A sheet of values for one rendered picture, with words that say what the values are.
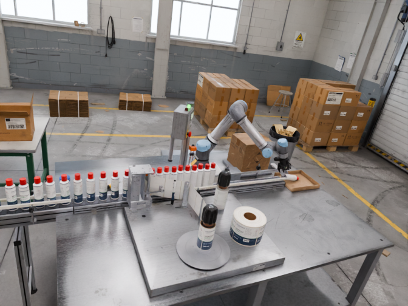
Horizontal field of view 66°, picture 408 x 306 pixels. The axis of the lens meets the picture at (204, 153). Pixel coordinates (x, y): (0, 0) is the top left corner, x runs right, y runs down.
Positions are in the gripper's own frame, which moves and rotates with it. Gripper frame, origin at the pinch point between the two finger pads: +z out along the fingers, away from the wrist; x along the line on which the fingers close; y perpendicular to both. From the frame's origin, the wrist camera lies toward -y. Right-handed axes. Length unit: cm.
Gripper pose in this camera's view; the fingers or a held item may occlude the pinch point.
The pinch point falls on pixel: (282, 174)
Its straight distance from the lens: 272.9
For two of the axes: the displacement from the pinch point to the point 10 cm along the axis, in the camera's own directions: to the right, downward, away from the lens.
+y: 4.0, 4.5, -8.0
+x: 9.0, -3.6, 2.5
